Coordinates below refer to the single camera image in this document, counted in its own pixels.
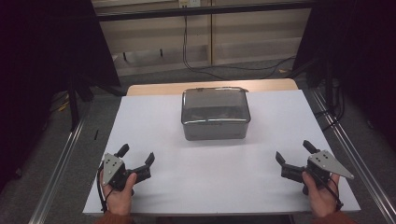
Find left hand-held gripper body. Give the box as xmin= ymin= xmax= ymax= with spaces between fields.
xmin=101 ymin=152 xmax=138 ymax=191

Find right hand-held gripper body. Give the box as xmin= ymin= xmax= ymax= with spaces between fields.
xmin=304 ymin=149 xmax=356 ymax=188

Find person's left hand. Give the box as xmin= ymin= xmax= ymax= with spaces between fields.
xmin=100 ymin=173 xmax=138 ymax=217

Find person's right hand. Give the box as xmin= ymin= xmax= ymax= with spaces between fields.
xmin=301 ymin=171 xmax=341 ymax=218

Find black metal stand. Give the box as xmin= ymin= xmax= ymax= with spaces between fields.
xmin=65 ymin=73 xmax=95 ymax=133

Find white table cover sheet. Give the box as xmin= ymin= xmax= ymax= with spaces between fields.
xmin=82 ymin=89 xmax=361 ymax=217

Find black curtain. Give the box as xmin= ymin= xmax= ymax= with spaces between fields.
xmin=291 ymin=0 xmax=396 ymax=152
xmin=0 ymin=0 xmax=121 ymax=190

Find left hand-held gripper black cable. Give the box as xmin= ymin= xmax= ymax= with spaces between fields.
xmin=96 ymin=163 xmax=114 ymax=214

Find hand-held gripper black cable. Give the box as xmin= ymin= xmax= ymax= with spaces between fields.
xmin=311 ymin=169 xmax=345 ymax=212
xmin=96 ymin=163 xmax=114 ymax=214

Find right hand-held gripper black cable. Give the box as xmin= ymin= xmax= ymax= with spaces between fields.
xmin=311 ymin=169 xmax=345 ymax=212

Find aluminium floor rail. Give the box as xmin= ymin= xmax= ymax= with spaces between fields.
xmin=28 ymin=113 xmax=90 ymax=224
xmin=310 ymin=89 xmax=396 ymax=224

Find bundle of black floor cables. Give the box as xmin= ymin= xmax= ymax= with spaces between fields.
xmin=313 ymin=78 xmax=346 ymax=133

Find black wall cable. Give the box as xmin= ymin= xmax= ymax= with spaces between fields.
xmin=181 ymin=14 xmax=297 ymax=80

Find black horizontal frame bar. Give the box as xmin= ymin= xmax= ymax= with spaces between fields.
xmin=95 ymin=1 xmax=313 ymax=22

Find white wall outlet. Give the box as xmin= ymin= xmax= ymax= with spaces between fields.
xmin=178 ymin=0 xmax=202 ymax=9

